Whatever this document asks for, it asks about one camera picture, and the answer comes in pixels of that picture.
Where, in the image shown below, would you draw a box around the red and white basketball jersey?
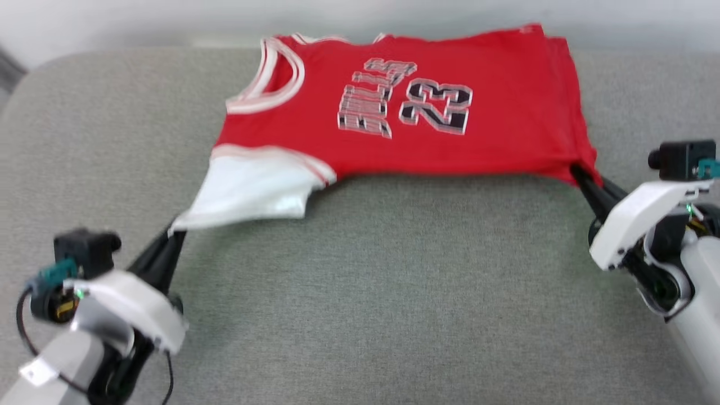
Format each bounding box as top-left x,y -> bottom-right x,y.
169,22 -> 600,232

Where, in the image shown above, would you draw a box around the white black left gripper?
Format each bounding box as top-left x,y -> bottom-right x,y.
70,224 -> 190,356

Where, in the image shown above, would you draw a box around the teal left camera connector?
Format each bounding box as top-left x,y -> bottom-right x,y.
27,258 -> 79,295

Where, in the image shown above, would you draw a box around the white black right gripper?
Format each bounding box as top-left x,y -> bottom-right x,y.
570,163 -> 716,271

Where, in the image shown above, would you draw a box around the grey fabric sofa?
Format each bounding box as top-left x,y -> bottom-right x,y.
0,45 -> 720,405

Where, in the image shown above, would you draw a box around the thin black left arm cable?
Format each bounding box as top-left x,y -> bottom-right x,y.
16,287 -> 175,405

